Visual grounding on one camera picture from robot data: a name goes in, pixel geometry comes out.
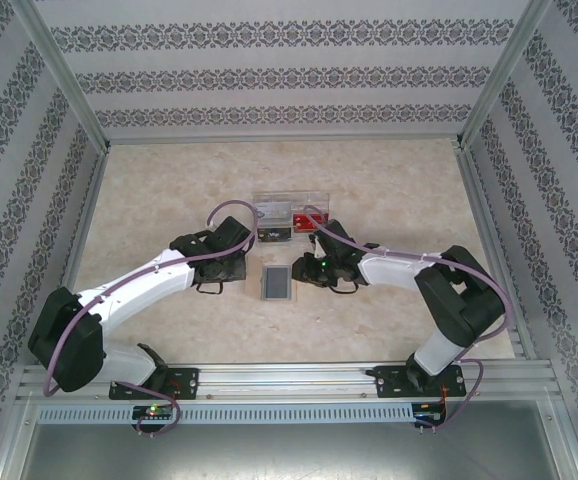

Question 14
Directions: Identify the beige leather card holder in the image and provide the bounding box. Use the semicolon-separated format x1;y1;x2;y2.
244;259;302;304

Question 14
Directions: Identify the black card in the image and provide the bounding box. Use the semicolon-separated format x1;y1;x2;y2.
258;227;291;247

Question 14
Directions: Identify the red VIP card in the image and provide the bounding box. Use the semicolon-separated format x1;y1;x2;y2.
292;212;328;234

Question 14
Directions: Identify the silver grey card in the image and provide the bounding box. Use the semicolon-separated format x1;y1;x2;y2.
257;201;291;224

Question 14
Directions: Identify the clear acrylic organizer box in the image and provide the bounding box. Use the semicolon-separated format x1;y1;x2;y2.
252;189;331;247

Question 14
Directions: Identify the small controller board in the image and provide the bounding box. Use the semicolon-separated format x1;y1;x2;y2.
413;402;448;426
132;404;176;422

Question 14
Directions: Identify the grey metal sheet panel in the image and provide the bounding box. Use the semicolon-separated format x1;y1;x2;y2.
18;422;578;480

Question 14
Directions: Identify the aluminium mounting rail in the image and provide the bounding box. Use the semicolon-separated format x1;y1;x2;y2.
16;362;555;401

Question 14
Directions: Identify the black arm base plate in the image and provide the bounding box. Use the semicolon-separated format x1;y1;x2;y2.
371;364;468;400
108;367;201;401

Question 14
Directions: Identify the grey slotted cable duct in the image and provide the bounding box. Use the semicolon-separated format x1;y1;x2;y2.
36;402;415;424

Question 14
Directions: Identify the aluminium frame bar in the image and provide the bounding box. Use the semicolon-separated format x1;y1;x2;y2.
456;147;538;361
38;147;111;366

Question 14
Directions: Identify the purple cable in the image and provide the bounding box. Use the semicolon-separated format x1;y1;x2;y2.
42;199;261;437
302;204;515;431

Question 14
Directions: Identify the aluminium frame post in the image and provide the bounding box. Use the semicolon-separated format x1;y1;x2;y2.
8;0;113;154
451;0;555;151

